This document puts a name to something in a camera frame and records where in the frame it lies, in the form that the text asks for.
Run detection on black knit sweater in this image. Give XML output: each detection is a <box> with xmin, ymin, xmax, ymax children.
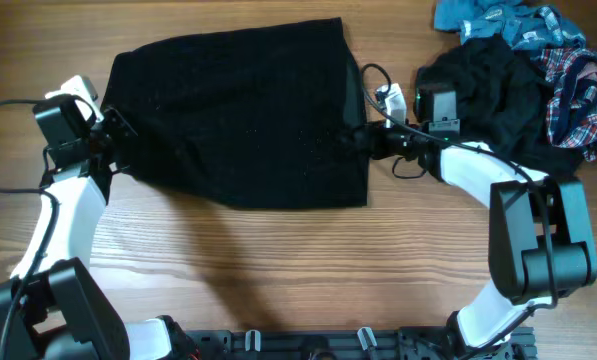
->
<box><xmin>103</xmin><ymin>18</ymin><xmax>368</xmax><ymax>209</ymax></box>

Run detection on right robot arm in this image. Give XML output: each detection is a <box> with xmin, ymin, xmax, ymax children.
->
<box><xmin>364</xmin><ymin>83</ymin><xmax>597</xmax><ymax>359</ymax></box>

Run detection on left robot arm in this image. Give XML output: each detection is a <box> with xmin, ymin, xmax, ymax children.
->
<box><xmin>0</xmin><ymin>91</ymin><xmax>201</xmax><ymax>359</ymax></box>

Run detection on black garment underneath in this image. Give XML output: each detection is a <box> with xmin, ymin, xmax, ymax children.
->
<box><xmin>416</xmin><ymin>35</ymin><xmax>583</xmax><ymax>176</ymax></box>

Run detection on blue patterned garment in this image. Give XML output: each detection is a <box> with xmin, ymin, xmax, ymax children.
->
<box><xmin>433</xmin><ymin>0</ymin><xmax>587</xmax><ymax>50</ymax></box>

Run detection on red plaid shirt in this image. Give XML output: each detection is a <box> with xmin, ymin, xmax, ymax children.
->
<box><xmin>530</xmin><ymin>48</ymin><xmax>597</xmax><ymax>162</ymax></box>

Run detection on left black camera cable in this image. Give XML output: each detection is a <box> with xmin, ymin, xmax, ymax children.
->
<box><xmin>0</xmin><ymin>94</ymin><xmax>99</xmax><ymax>360</ymax></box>

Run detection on black camera cable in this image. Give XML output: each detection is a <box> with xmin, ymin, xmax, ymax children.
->
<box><xmin>0</xmin><ymin>94</ymin><xmax>99</xmax><ymax>360</ymax></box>
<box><xmin>360</xmin><ymin>63</ymin><xmax>562</xmax><ymax>360</ymax></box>

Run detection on right black camera cable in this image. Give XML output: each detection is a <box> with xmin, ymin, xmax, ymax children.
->
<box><xmin>360</xmin><ymin>63</ymin><xmax>562</xmax><ymax>360</ymax></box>

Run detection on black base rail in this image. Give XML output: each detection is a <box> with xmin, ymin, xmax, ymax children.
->
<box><xmin>177</xmin><ymin>325</ymin><xmax>537</xmax><ymax>360</ymax></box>

